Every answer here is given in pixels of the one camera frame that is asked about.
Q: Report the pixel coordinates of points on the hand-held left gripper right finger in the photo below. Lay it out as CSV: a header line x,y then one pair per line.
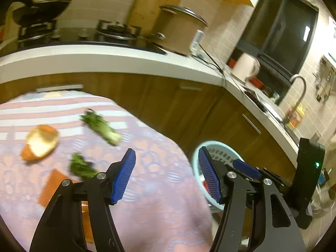
x,y
210,176

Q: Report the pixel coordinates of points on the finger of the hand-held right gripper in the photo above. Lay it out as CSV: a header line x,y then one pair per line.
x,y
245,167

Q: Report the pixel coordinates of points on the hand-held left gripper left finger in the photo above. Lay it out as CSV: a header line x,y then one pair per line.
x,y
123,176

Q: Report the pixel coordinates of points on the teal plastic basket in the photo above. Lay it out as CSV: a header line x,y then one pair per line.
x,y
195,162

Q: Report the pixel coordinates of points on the small green vegetable leaf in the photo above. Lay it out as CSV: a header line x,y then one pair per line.
x,y
81,166

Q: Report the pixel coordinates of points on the green leafy vegetable stalk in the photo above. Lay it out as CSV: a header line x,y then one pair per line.
x,y
105,130

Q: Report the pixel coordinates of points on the purple patterned tablecloth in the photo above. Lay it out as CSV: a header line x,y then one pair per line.
x,y
157,215

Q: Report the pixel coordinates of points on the yellow dish soap bottle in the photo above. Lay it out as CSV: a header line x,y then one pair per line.
x,y
298,116

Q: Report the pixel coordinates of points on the black kitchen knife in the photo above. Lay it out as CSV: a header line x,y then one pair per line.
x,y
254,99

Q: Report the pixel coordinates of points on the flat orange peel piece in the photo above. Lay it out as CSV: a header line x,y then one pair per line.
x,y
55,186

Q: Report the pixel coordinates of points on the wooden kitchen cabinet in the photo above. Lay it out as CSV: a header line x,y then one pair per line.
x,y
157,99

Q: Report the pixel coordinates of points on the red plastic container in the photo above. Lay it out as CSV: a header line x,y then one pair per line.
x,y
257,82

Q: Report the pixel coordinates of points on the steel kitchen faucet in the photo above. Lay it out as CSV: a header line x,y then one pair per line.
x,y
302,84

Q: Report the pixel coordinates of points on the white electric kettle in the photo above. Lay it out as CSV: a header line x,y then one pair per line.
x,y
245,67

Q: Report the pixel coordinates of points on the white kitchen timer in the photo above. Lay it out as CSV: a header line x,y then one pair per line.
x,y
197,42

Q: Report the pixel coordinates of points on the dark kitchen window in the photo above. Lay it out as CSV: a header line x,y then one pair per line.
x,y
278,31

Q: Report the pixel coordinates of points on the black glass gas hob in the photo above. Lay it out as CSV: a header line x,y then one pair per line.
x,y
78,40

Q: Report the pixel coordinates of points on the black gas burner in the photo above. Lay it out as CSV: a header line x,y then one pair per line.
x,y
118,30

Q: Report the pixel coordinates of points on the brown rice cooker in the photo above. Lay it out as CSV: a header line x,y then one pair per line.
x,y
176,34

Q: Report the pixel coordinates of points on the black pan support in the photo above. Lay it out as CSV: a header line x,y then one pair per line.
x,y
36,30

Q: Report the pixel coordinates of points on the wooden cutting board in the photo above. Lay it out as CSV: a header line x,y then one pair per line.
x,y
152,2

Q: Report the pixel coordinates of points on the black wok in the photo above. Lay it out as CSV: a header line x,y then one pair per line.
x,y
39,13

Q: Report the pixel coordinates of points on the hanging wall utensils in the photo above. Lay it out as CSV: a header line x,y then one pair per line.
x,y
325,81

